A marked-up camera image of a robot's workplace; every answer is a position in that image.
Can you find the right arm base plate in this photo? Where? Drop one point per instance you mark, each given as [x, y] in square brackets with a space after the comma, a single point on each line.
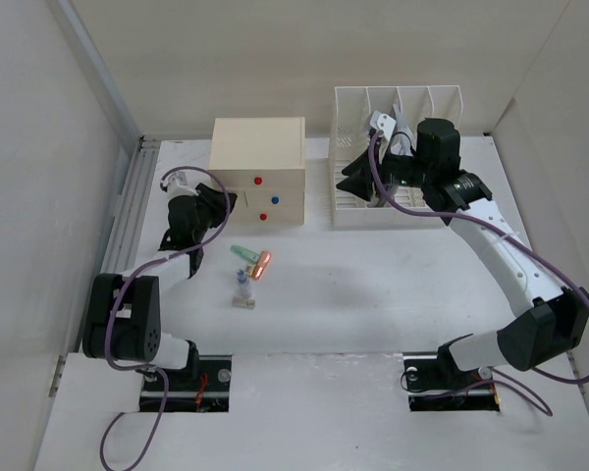
[433, 385]

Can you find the aluminium rail frame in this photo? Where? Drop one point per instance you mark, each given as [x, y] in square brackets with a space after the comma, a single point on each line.
[122, 124]

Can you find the green highlighter pen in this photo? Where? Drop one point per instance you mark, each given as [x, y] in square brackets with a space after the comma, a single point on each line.
[246, 254]

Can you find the white perforated file organizer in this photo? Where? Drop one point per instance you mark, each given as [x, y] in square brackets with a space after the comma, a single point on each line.
[406, 107]

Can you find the orange highlighter pen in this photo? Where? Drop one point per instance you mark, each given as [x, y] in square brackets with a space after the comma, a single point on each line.
[261, 265]

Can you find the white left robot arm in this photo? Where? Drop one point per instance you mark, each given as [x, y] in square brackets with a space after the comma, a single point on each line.
[123, 319]

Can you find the cream wooden drawer cabinet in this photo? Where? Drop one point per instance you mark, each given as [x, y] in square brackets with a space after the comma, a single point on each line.
[270, 148]

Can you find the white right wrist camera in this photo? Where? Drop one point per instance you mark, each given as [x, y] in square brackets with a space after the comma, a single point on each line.
[383, 123]

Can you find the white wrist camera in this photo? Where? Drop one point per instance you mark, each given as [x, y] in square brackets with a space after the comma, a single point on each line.
[383, 123]
[176, 185]

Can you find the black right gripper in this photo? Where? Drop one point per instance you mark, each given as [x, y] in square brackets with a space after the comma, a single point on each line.
[359, 182]

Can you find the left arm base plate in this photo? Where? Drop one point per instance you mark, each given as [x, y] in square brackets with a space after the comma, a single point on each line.
[208, 392]

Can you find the small blue cap bottle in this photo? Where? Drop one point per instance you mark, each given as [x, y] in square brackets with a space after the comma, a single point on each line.
[244, 285]

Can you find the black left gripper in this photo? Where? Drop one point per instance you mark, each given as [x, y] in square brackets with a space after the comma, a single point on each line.
[215, 201]

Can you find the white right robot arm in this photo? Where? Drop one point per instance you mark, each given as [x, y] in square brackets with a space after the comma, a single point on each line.
[550, 311]

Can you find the grey setup guide booklet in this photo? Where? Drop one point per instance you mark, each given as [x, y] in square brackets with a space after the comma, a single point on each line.
[388, 155]

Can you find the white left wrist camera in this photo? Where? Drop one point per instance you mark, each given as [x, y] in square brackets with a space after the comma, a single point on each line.
[176, 185]

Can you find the small beige eraser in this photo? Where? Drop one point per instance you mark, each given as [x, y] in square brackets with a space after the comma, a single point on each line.
[245, 303]

